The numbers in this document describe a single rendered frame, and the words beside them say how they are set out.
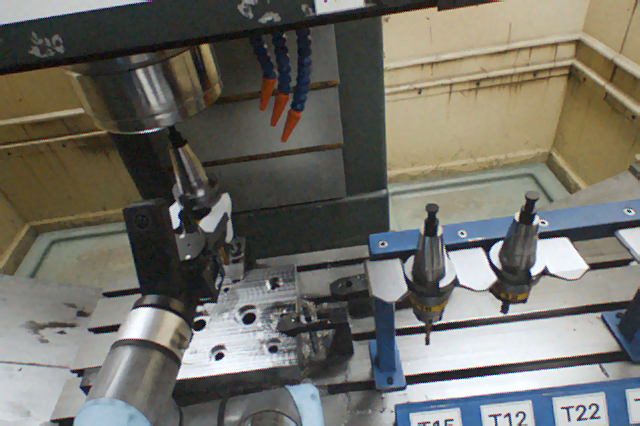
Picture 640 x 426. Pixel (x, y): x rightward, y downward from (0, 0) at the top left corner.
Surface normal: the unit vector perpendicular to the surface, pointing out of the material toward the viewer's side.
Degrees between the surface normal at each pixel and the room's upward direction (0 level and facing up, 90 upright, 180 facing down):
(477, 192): 0
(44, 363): 24
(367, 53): 90
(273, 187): 91
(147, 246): 61
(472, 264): 0
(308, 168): 90
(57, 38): 90
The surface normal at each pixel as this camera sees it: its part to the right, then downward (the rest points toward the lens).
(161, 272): -0.10, 0.22
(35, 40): 0.06, 0.65
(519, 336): -0.13, -0.75
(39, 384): 0.28, -0.74
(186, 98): 0.68, 0.41
